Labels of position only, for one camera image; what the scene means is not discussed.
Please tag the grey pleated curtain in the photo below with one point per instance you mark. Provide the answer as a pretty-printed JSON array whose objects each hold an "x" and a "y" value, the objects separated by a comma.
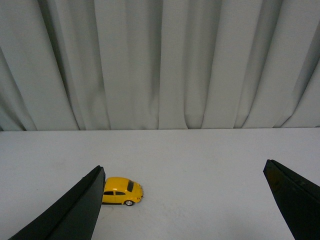
[{"x": 159, "y": 64}]

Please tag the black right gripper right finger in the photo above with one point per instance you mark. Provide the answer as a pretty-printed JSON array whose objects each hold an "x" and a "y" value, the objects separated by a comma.
[{"x": 297, "y": 198}]

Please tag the yellow beetle toy car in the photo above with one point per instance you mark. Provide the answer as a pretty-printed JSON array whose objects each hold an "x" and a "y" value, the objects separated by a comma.
[{"x": 121, "y": 191}]

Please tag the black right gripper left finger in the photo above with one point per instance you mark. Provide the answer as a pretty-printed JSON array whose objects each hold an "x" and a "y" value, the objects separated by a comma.
[{"x": 71, "y": 217}]

